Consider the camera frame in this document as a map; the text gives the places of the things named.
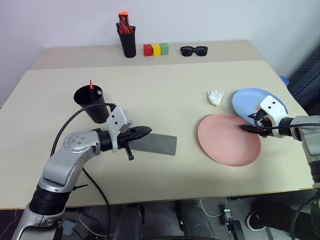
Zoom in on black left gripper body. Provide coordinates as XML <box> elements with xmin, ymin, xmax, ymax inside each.
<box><xmin>116</xmin><ymin>127</ymin><xmax>141</xmax><ymax>162</ymax></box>

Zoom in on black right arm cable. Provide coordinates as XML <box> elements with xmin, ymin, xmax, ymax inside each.
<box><xmin>254</xmin><ymin>119</ymin><xmax>320</xmax><ymax>131</ymax></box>

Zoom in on green block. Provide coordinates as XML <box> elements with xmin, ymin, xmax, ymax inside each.
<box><xmin>159</xmin><ymin>42</ymin><xmax>170</xmax><ymax>56</ymax></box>

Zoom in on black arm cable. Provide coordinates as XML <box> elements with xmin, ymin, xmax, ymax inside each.
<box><xmin>254</xmin><ymin>119</ymin><xmax>320</xmax><ymax>131</ymax></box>
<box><xmin>50</xmin><ymin>102</ymin><xmax>117</xmax><ymax>240</ymax></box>

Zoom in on dark rounded shape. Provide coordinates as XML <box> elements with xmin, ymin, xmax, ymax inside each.
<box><xmin>177</xmin><ymin>199</ymin><xmax>209</xmax><ymax>240</ymax></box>

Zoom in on yellow block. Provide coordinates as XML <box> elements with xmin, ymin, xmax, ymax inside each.
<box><xmin>151</xmin><ymin>43</ymin><xmax>162</xmax><ymax>57</ymax></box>

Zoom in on blue plate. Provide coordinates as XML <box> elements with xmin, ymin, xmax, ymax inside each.
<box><xmin>231</xmin><ymin>87</ymin><xmax>289</xmax><ymax>124</ymax></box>

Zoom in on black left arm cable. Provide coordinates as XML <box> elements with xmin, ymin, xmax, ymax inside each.
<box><xmin>50</xmin><ymin>102</ymin><xmax>117</xmax><ymax>240</ymax></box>

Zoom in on pink plate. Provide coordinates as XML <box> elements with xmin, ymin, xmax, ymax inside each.
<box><xmin>197</xmin><ymin>112</ymin><xmax>262</xmax><ymax>168</ymax></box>

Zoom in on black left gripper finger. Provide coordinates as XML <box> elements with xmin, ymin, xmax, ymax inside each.
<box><xmin>130</xmin><ymin>125</ymin><xmax>153</xmax><ymax>135</ymax></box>
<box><xmin>132</xmin><ymin>130</ymin><xmax>153</xmax><ymax>142</ymax></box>

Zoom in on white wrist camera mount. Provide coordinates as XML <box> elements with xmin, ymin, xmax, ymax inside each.
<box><xmin>254</xmin><ymin>95</ymin><xmax>291</xmax><ymax>126</ymax></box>
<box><xmin>105</xmin><ymin>105</ymin><xmax>134</xmax><ymax>154</ymax></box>

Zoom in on white crumpled tissue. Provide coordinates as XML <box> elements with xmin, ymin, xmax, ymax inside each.
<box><xmin>206</xmin><ymin>90</ymin><xmax>225</xmax><ymax>107</ymax></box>

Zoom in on large black plastic cup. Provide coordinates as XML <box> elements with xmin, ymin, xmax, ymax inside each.
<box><xmin>73</xmin><ymin>84</ymin><xmax>107</xmax><ymax>125</ymax></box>

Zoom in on small grey box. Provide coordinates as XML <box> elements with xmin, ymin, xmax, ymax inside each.
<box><xmin>62</xmin><ymin>219</ymin><xmax>76</xmax><ymax>235</ymax></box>

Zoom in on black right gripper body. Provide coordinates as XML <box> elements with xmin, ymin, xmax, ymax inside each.
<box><xmin>254</xmin><ymin>113</ymin><xmax>274</xmax><ymax>138</ymax></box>

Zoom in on white cable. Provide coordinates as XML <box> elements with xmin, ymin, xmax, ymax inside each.
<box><xmin>199</xmin><ymin>197</ymin><xmax>228</xmax><ymax>218</ymax></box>

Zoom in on black sunglasses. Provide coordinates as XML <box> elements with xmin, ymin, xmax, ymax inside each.
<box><xmin>180</xmin><ymin>45</ymin><xmax>209</xmax><ymax>58</ymax></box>

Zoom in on grey rectangular cloth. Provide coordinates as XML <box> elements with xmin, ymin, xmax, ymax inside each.
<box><xmin>128</xmin><ymin>132</ymin><xmax>178</xmax><ymax>157</ymax></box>

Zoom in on black metal clamp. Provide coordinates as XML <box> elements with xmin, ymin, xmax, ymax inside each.
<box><xmin>222</xmin><ymin>208</ymin><xmax>245</xmax><ymax>240</ymax></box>

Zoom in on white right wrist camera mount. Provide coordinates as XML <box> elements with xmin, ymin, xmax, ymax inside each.
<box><xmin>254</xmin><ymin>95</ymin><xmax>291</xmax><ymax>126</ymax></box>

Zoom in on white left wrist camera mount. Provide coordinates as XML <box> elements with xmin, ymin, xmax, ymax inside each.
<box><xmin>105</xmin><ymin>105</ymin><xmax>134</xmax><ymax>154</ymax></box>

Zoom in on black and white sneaker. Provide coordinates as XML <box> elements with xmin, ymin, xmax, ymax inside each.
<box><xmin>245</xmin><ymin>209</ymin><xmax>266</xmax><ymax>231</ymax></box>

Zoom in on tall black pen holder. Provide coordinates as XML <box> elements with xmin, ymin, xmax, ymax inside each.
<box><xmin>117</xmin><ymin>26</ymin><xmax>137</xmax><ymax>59</ymax></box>

